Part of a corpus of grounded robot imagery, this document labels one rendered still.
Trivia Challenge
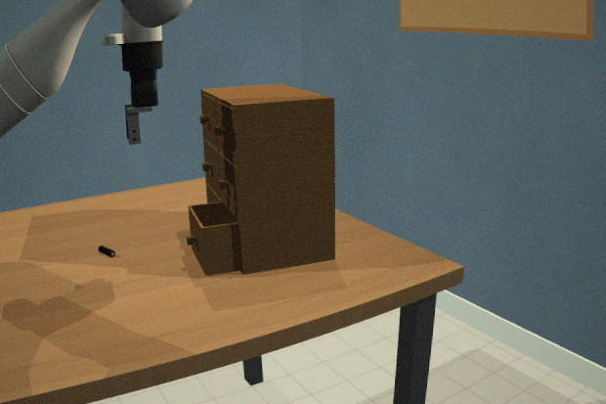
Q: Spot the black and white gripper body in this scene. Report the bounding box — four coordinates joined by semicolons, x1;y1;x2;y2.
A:
103;16;163;108

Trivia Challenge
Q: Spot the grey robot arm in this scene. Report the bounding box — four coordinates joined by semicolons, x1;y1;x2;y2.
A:
0;0;193;139

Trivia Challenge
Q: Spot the dark brown drawer front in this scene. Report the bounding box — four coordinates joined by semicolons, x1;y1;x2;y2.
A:
202;139;220;196
215;101;236;162
199;94;217;147
206;184;220;203
218;153;238;218
187;202;242;276

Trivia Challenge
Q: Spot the brown wooden chest of drawers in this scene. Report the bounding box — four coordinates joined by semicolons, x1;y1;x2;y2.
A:
200;84;335;275

